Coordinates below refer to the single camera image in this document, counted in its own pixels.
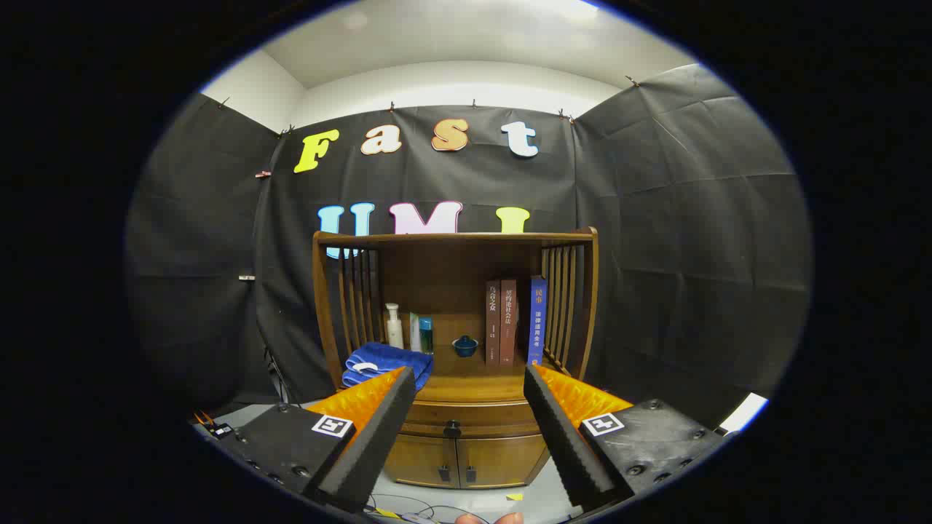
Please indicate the blue lidded teacup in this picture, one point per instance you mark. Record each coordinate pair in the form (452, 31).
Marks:
(465, 348)

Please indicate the reddish brown book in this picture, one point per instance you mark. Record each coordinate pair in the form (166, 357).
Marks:
(508, 327)

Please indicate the blue folded towel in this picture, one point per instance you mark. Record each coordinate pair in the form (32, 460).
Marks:
(378, 360)

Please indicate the wooden countertop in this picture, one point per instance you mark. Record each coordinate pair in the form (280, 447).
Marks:
(466, 378)

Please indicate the wooden cabinet door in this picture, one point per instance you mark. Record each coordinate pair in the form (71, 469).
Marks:
(422, 458)
(502, 458)

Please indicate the teal bottle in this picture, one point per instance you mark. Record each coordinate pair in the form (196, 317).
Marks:
(427, 338)

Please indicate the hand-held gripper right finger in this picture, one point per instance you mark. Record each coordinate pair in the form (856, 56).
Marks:
(568, 444)

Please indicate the blue book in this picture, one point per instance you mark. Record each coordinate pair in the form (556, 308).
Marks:
(536, 327)

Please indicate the wooden drawer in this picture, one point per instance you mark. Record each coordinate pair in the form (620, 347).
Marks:
(473, 415)

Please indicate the white pump bottle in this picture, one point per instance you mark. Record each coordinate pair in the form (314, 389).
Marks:
(394, 331)

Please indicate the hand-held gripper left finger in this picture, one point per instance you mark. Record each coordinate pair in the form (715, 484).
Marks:
(378, 437)

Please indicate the dark brown book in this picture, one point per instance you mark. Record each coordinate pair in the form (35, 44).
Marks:
(493, 327)

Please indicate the wooden cabinet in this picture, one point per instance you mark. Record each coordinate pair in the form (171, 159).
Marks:
(444, 276)

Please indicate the white tube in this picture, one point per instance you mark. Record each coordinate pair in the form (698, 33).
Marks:
(414, 335)

